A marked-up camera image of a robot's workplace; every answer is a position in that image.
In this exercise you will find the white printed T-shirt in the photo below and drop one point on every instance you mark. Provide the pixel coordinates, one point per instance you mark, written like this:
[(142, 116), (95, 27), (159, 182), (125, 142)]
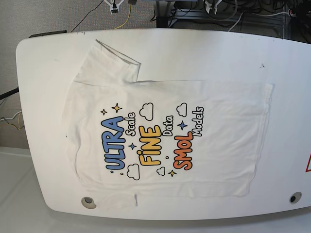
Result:
[(127, 138)]

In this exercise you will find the red triangle sticker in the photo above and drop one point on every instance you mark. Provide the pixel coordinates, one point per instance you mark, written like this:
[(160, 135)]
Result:
[(308, 168)]

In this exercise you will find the left table cable grommet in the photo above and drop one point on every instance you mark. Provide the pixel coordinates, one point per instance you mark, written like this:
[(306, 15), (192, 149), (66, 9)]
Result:
[(88, 203)]

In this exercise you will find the table cable grommet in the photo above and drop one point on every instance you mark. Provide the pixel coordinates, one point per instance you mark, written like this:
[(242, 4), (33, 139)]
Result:
[(295, 197), (88, 203)]

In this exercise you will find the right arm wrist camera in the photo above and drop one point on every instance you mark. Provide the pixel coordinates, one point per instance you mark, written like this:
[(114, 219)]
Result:
[(114, 10)]

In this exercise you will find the right table cable grommet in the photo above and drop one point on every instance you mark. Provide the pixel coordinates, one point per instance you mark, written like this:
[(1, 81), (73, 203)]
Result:
[(295, 197)]

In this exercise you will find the black aluminium frame stand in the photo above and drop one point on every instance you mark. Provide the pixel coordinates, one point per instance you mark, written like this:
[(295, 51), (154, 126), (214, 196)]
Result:
[(289, 19)]

